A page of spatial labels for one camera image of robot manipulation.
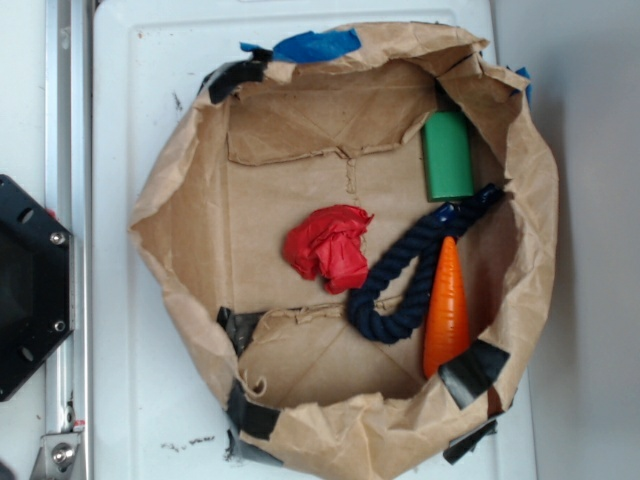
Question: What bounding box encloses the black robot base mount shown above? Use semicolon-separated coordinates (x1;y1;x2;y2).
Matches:
1;174;72;402

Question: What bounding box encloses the orange plastic carrot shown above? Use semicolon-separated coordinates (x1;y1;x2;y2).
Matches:
423;236;470;378

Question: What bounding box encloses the blue painter tape strip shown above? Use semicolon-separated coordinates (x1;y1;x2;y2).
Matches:
240;29;362;64

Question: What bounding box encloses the dark blue rope loop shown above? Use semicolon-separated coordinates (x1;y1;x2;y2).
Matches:
347;183;506;345

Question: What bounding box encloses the blue tape piece right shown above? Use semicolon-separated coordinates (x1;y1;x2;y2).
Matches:
508;65;534;105

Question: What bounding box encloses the metal corner bracket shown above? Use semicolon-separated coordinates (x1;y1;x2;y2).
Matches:
29;432;86;480

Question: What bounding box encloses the green wooden cylinder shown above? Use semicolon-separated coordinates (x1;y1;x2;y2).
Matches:
422;111;474;202

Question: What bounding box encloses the brown paper bag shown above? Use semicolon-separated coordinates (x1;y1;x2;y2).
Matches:
129;22;559;479

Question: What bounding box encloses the crumpled red paper ball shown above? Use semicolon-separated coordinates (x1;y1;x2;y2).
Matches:
282;204;373;295

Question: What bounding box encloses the aluminium extrusion rail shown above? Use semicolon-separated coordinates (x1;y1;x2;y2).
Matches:
45;1;96;479

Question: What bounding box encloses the white plastic tray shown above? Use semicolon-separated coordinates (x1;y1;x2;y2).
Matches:
90;0;538;480

